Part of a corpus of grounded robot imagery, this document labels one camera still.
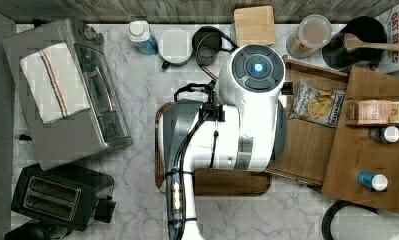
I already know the striped white dish towel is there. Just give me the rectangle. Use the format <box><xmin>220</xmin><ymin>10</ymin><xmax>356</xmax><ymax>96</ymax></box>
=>
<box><xmin>20</xmin><ymin>43</ymin><xmax>91</xmax><ymax>124</ymax></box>

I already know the wooden drawer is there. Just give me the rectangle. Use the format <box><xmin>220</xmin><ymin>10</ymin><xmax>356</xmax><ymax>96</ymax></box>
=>
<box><xmin>267</xmin><ymin>59</ymin><xmax>349</xmax><ymax>186</ymax></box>

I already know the cinnamon oat cereal box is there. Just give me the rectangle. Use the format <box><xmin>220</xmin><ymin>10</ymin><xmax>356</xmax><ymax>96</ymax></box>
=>
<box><xmin>376</xmin><ymin>3</ymin><xmax>399</xmax><ymax>73</ymax></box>

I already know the silver shaker white lid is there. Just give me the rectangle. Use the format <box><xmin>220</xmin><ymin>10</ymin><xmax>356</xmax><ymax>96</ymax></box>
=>
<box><xmin>368</xmin><ymin>126</ymin><xmax>399</xmax><ymax>144</ymax></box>

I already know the black two-slot toaster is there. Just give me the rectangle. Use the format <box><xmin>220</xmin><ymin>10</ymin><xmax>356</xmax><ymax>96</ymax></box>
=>
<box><xmin>11</xmin><ymin>164</ymin><xmax>116</xmax><ymax>232</ymax></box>

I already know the wooden spoon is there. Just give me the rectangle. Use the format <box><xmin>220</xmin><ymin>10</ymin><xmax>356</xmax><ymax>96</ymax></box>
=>
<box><xmin>343</xmin><ymin>33</ymin><xmax>399</xmax><ymax>51</ymax></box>

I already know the wooden tea bag organizer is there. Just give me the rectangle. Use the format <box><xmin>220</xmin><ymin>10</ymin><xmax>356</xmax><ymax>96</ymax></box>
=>
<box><xmin>344</xmin><ymin>99</ymin><xmax>399</xmax><ymax>126</ymax></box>

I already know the wooden cabinet top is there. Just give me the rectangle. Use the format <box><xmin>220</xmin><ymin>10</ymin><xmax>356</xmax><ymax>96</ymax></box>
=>
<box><xmin>322</xmin><ymin>66</ymin><xmax>399</xmax><ymax>214</ymax></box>

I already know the black utensil crock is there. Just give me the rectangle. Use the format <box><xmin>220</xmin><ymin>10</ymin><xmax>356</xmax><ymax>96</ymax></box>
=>
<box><xmin>322</xmin><ymin>16</ymin><xmax>387</xmax><ymax>70</ymax></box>

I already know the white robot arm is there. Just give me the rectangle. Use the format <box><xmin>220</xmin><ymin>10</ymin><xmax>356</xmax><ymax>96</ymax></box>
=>
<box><xmin>157</xmin><ymin>44</ymin><xmax>287</xmax><ymax>240</ymax></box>

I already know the bag of chips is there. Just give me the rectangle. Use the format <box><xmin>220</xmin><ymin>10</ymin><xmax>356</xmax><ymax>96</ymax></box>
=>
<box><xmin>290</xmin><ymin>80</ymin><xmax>346</xmax><ymax>128</ymax></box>

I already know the teal canister bamboo lid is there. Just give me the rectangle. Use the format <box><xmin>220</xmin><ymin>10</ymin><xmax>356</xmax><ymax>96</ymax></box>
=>
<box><xmin>234</xmin><ymin>6</ymin><xmax>276</xmax><ymax>46</ymax></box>

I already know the silver toaster oven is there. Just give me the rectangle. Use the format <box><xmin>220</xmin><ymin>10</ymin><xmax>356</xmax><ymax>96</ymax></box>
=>
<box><xmin>3</xmin><ymin>18</ymin><xmax>132</xmax><ymax>170</ymax></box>

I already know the blue bottle white cap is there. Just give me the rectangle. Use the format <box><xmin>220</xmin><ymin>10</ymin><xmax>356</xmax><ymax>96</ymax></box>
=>
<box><xmin>129</xmin><ymin>21</ymin><xmax>158</xmax><ymax>55</ymax></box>

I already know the dark grey metal cup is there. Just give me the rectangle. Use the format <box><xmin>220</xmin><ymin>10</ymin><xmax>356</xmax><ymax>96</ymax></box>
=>
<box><xmin>192</xmin><ymin>26</ymin><xmax>222</xmax><ymax>66</ymax></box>

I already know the grey mug with lid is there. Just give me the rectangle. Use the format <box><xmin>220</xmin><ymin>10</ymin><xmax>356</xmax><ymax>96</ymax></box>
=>
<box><xmin>158</xmin><ymin>28</ymin><xmax>193</xmax><ymax>70</ymax></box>

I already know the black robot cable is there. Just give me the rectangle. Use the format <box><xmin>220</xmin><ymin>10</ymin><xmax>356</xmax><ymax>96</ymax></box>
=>
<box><xmin>173</xmin><ymin>25</ymin><xmax>239</xmax><ymax>102</ymax></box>

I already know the blue can white lid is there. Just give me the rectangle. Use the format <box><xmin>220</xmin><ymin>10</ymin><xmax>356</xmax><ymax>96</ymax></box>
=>
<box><xmin>356</xmin><ymin>171</ymin><xmax>389</xmax><ymax>191</ymax></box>

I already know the wooden serving tray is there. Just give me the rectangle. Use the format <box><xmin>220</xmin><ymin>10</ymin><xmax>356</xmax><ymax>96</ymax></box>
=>
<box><xmin>155</xmin><ymin>102</ymin><xmax>272</xmax><ymax>196</ymax></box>

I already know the clear jar of nuts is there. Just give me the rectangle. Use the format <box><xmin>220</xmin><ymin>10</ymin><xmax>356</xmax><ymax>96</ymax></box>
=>
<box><xmin>286</xmin><ymin>14</ymin><xmax>332</xmax><ymax>59</ymax></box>

